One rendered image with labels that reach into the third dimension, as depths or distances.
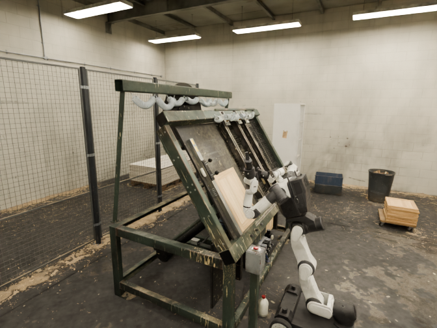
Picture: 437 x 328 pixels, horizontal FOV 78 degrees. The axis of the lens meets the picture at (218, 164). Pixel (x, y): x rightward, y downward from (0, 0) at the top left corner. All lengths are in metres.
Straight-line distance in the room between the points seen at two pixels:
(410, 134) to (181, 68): 6.52
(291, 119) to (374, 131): 2.23
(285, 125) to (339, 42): 2.55
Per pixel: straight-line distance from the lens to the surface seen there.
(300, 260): 2.60
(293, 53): 7.82
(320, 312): 2.77
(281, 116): 6.31
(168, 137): 2.21
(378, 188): 6.64
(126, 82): 2.54
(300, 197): 2.32
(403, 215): 5.38
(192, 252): 2.39
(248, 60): 8.16
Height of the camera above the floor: 1.99
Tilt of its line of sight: 12 degrees down
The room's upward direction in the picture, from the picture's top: 1 degrees clockwise
